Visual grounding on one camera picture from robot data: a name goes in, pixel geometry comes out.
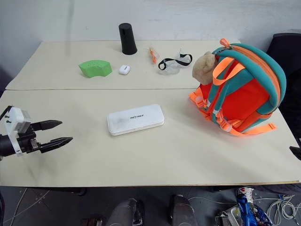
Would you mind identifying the black chair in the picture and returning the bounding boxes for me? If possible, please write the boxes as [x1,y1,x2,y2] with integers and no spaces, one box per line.
[265,32,301,77]

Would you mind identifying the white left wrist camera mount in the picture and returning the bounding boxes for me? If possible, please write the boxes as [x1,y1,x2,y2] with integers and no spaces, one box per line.
[0,105,32,156]

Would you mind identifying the beige plush bear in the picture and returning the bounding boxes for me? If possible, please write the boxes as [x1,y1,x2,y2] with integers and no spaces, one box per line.
[192,51,218,84]

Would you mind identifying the white coiled cable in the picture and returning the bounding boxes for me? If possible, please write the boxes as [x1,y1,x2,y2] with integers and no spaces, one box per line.
[265,194,297,221]

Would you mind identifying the clear goggles with black strap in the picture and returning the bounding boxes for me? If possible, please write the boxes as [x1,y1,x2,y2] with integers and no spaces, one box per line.
[157,48,193,76]

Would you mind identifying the white earbuds case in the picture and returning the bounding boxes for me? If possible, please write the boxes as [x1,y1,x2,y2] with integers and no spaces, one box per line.
[118,65,132,76]

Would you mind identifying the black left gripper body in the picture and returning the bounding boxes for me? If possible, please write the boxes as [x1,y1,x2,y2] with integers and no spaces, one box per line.
[16,129,43,154]

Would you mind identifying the white rectangular case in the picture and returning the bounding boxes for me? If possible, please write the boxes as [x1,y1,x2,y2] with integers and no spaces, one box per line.
[106,104,166,137]

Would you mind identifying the black cylinder speaker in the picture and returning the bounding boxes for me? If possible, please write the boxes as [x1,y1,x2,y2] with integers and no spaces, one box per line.
[118,23,138,56]

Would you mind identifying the grey rounded shape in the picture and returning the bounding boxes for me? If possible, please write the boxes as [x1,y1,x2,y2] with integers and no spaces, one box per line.
[170,194,198,226]
[107,198,144,226]

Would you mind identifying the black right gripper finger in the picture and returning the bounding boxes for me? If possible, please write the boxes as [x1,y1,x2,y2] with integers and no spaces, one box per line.
[289,145,301,161]

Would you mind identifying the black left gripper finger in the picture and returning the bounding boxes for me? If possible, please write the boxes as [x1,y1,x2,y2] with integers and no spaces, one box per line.
[39,137,74,154]
[30,120,63,131]

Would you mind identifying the teal and orange backpack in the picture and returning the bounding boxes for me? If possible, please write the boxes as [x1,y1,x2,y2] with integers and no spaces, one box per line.
[188,38,287,137]

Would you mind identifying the thin white floor cable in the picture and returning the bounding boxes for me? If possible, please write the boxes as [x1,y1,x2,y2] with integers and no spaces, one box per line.
[0,187,50,225]

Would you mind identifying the blue patterned bag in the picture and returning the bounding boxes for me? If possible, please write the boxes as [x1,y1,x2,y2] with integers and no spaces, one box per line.
[236,186,269,226]

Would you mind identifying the green curved foam block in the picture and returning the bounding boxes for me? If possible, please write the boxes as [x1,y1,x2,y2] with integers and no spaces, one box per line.
[78,59,112,79]

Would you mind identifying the silver metal box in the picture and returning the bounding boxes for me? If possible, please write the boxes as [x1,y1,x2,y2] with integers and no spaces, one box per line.
[214,204,243,226]

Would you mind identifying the orange pen in clear wrapper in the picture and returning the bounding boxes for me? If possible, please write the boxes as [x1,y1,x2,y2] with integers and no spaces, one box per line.
[147,47,158,65]

